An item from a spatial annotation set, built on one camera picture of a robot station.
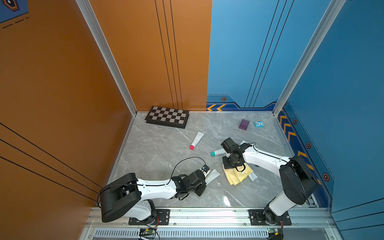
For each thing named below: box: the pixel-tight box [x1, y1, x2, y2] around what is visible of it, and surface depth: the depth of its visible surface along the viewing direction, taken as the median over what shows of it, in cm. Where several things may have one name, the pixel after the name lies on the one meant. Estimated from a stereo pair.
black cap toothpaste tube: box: [204, 168, 221, 186], surface depth 87 cm
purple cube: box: [239, 119, 250, 131], surface depth 110 cm
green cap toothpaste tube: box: [210, 148, 227, 157], surface depth 96 cm
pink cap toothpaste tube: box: [189, 131, 205, 151], surface depth 104 cm
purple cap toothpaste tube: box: [248, 171, 259, 182], surface depth 87 cm
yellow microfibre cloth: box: [222, 162, 254, 186], surface depth 86 cm
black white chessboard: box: [144, 106, 190, 129], surface depth 115 cm
